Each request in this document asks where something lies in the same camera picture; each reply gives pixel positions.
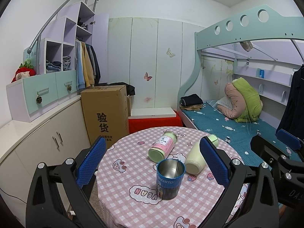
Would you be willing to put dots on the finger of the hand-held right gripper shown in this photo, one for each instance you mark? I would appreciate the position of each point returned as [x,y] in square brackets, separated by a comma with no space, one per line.
[262,147]
[288,139]

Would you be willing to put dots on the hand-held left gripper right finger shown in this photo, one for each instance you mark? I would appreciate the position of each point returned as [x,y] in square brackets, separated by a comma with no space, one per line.
[215,163]

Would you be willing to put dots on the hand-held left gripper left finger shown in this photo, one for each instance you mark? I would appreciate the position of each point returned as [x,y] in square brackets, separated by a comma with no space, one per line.
[91,161]

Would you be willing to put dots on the cream cup with green lid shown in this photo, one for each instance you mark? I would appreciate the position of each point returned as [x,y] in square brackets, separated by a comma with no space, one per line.
[196,160]

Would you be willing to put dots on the pink and green cup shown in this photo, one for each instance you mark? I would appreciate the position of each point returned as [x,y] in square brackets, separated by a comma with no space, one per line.
[163,147]

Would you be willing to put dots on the blue metal cup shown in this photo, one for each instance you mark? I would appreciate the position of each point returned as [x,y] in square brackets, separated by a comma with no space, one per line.
[169,182]

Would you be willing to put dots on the pink checked tablecloth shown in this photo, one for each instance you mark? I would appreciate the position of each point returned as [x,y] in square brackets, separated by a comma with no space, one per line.
[128,166]

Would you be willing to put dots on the dark hanging garment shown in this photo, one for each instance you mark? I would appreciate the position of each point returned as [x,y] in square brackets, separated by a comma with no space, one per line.
[292,99]

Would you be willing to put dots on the teal printed bed sheet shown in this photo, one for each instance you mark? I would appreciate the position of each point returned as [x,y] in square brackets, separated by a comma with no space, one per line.
[213,123]

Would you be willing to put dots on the large cardboard box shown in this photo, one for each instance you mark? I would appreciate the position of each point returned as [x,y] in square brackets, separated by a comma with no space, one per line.
[104,114]

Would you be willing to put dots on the green quilt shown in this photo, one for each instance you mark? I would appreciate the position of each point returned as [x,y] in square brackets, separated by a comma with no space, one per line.
[249,99]

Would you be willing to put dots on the white plug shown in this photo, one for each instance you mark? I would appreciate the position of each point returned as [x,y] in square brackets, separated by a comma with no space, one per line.
[70,212]

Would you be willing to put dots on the cream low cabinet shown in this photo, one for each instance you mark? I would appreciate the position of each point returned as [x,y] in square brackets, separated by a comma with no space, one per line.
[38,144]

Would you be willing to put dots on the white pillow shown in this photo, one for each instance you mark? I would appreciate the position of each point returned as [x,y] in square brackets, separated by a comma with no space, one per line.
[224,103]

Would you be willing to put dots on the tan folded garment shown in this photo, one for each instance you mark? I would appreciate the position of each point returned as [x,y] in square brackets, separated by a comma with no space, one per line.
[192,108]

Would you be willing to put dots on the pink quilt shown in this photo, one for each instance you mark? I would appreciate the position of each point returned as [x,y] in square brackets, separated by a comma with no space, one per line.
[231,92]

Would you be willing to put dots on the dark folded garment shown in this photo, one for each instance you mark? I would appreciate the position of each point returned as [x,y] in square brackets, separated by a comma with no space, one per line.
[191,99]

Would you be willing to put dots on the pinecone drawer pendant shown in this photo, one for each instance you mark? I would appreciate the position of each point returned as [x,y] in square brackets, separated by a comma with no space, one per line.
[69,88]
[39,99]

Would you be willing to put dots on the white board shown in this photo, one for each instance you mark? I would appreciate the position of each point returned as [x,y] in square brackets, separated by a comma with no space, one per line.
[152,112]

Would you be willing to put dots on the black cloth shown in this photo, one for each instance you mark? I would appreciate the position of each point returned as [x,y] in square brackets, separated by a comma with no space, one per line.
[129,90]

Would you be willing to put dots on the teal drawer unit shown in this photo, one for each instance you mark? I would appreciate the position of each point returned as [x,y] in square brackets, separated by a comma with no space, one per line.
[30,92]

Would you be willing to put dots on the yellow hanging jacket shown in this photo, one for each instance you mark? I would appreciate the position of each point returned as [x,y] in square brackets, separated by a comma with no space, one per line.
[87,66]

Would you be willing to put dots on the light blue hanging shirt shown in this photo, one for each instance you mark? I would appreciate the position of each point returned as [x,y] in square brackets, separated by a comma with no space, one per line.
[79,66]

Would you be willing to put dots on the dark hanging jacket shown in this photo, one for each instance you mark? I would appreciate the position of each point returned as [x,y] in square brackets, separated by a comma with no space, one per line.
[95,64]

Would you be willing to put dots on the grey hanging cap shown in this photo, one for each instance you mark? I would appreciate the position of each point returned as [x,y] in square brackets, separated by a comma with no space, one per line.
[247,46]

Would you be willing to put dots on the folded grey clothes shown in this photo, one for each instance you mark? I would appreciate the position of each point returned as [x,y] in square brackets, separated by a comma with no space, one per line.
[67,63]

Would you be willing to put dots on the folded jeans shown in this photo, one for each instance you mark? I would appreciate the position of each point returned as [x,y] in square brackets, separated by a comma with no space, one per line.
[53,66]

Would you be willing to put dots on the strawberry plush toy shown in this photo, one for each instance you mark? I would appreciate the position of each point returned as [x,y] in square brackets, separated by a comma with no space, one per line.
[22,72]

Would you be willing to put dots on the teal bunk bed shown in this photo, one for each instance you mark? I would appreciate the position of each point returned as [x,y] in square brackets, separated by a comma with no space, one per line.
[206,40]

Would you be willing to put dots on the white wardrobe with butterfly decals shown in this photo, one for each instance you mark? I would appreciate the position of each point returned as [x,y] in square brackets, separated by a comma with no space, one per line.
[144,52]

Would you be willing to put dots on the purple stair cabinet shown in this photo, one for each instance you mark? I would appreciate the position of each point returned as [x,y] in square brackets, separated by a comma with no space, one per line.
[68,30]

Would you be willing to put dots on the grey handrail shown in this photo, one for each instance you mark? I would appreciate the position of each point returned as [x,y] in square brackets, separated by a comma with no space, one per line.
[47,20]

